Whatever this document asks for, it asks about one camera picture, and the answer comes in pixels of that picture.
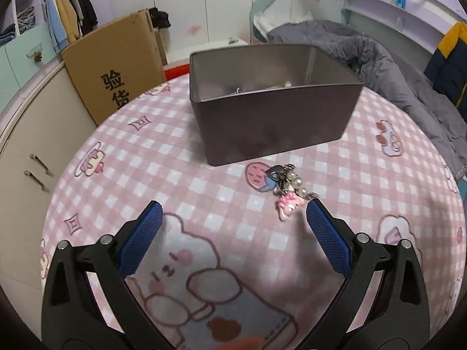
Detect pink charm keychain cluster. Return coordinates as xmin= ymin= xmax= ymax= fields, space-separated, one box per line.
xmin=265 ymin=164 xmax=319 ymax=222

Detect person's left thumb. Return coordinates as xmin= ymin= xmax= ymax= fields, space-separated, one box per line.
xmin=215 ymin=337 xmax=263 ymax=350

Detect pink checkered bear tablecloth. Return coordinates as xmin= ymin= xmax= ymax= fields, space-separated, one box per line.
xmin=40 ymin=76 xmax=466 ymax=349

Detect beige low cabinet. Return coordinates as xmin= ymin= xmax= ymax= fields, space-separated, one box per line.
xmin=0 ymin=59 xmax=100 ymax=293

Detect dark grey metal tin box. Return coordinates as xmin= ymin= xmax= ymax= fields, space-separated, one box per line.
xmin=189 ymin=43 xmax=363 ymax=166

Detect grey duvet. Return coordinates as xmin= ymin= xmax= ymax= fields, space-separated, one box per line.
xmin=267 ymin=20 xmax=466 ymax=182

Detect red storage bench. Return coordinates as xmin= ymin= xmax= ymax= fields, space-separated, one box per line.
xmin=164 ymin=63 xmax=190 ymax=81

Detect tall brown cardboard box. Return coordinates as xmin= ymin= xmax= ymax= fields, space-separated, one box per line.
xmin=61 ymin=10 xmax=165 ymax=125

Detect yellow navy jacket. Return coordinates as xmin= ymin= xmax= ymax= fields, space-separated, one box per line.
xmin=424 ymin=21 xmax=467 ymax=115

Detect teal drawer unit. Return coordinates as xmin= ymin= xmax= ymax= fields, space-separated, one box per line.
xmin=0 ymin=23 xmax=56 ymax=111

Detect black clothes on box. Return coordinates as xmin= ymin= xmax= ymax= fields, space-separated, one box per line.
xmin=148 ymin=7 xmax=171 ymax=29

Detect hanging clothes row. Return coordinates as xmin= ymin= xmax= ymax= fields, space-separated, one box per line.
xmin=41 ymin=0 xmax=98 ymax=54

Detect white wardrobe with butterflies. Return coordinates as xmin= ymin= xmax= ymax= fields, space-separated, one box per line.
xmin=104 ymin=0 xmax=278 ymax=54

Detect blue box on shelf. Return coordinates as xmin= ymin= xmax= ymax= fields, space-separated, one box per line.
xmin=391 ymin=0 xmax=407 ymax=10

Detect purple white shelf cabinet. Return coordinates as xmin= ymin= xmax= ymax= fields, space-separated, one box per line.
xmin=1 ymin=0 xmax=45 ymax=47

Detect teal bunk bed frame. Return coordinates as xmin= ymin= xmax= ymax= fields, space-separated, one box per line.
xmin=249 ymin=0 xmax=466 ymax=54

